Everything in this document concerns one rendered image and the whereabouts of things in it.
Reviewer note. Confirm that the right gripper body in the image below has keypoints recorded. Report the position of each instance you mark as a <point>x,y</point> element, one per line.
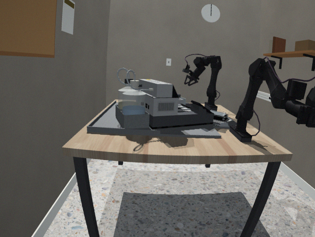
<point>196,73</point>

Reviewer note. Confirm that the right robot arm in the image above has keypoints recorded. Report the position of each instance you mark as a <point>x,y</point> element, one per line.
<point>216,65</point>

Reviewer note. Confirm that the white rectangular well plate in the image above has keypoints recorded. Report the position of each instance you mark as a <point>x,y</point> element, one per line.
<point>218,113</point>

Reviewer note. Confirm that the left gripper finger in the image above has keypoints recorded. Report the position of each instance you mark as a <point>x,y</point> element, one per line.
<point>311,121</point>

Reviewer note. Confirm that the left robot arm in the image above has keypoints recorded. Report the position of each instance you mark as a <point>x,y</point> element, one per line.
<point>260,71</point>

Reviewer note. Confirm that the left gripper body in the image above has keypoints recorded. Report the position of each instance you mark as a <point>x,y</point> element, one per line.
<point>302,111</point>

